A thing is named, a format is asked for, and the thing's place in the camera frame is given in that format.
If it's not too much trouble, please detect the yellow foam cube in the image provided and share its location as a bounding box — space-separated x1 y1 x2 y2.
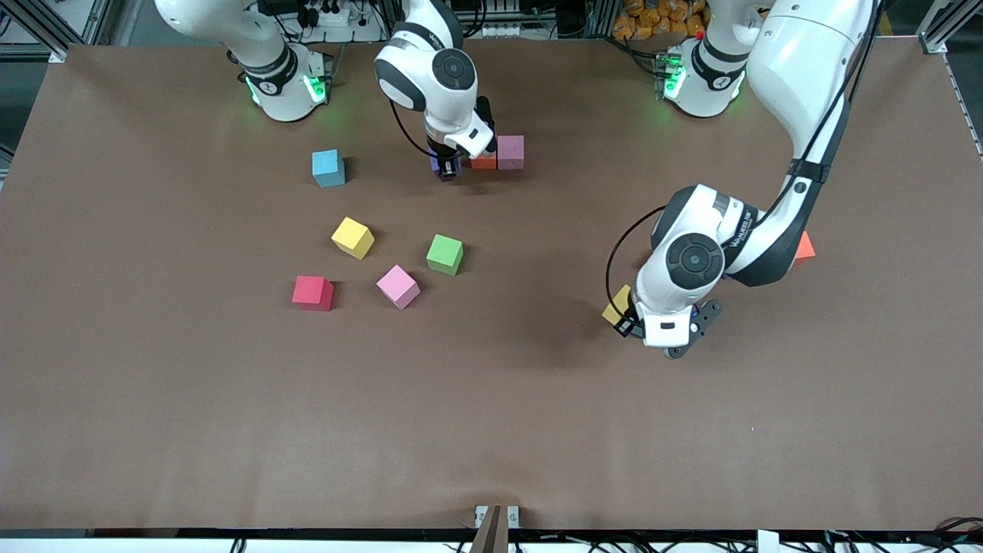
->
602 283 634 328
331 217 376 260

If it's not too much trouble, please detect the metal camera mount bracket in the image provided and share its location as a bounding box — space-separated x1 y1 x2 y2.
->
470 505 521 553

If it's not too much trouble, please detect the cyan foam cube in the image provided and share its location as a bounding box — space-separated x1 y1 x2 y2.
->
311 149 346 189

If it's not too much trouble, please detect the green foam cube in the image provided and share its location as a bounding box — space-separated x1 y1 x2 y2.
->
426 234 465 277

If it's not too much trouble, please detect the white power strip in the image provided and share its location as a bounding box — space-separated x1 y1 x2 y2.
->
296 0 362 28

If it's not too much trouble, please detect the bag of orange items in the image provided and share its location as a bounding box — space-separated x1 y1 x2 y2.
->
612 0 709 41

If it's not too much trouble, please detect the grey electronics box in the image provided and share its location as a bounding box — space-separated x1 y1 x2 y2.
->
465 0 525 39

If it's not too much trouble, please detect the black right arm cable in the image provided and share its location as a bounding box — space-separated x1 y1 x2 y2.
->
389 98 440 160

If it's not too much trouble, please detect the aluminium frame profile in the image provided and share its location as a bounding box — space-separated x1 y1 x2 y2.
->
918 0 983 55
0 0 116 64

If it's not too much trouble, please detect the red foam cube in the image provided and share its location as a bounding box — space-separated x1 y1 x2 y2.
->
292 276 336 313

